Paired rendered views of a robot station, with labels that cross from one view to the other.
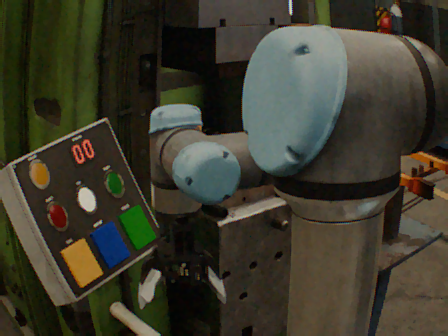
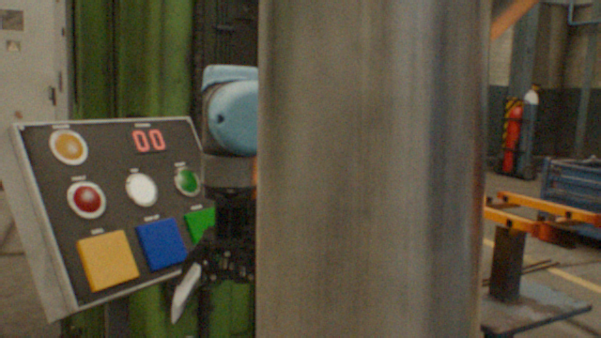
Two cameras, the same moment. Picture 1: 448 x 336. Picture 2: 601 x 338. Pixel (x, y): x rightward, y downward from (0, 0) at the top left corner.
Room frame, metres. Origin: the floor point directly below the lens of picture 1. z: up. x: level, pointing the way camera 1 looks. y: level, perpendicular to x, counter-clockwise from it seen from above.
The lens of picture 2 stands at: (0.28, -0.10, 1.27)
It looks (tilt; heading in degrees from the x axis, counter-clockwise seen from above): 9 degrees down; 6
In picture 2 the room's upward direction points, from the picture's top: 3 degrees clockwise
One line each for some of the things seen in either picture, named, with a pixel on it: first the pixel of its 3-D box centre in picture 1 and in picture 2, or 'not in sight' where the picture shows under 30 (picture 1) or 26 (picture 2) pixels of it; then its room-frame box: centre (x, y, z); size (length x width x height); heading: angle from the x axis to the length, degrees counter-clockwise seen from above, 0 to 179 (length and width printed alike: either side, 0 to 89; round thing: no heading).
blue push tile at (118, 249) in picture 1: (108, 245); (161, 244); (1.03, 0.21, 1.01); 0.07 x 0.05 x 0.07; 153
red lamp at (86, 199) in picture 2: (57, 216); (86, 199); (0.96, 0.30, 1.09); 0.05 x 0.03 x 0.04; 128
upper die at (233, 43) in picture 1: (197, 36); not in sight; (1.66, 0.07, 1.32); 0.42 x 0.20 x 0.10; 38
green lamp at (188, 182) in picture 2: (114, 183); (187, 181); (1.14, 0.21, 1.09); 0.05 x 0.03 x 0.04; 128
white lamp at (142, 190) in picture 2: (86, 199); (142, 190); (1.05, 0.25, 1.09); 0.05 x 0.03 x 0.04; 128
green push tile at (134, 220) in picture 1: (135, 228); (205, 231); (1.12, 0.17, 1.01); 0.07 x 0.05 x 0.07; 153
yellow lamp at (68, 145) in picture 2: (39, 174); (69, 146); (0.98, 0.34, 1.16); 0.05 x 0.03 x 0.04; 128
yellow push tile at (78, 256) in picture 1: (80, 263); (107, 260); (0.94, 0.26, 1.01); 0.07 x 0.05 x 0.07; 153
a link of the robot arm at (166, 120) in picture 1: (176, 145); (232, 110); (0.91, 0.07, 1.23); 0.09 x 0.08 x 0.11; 22
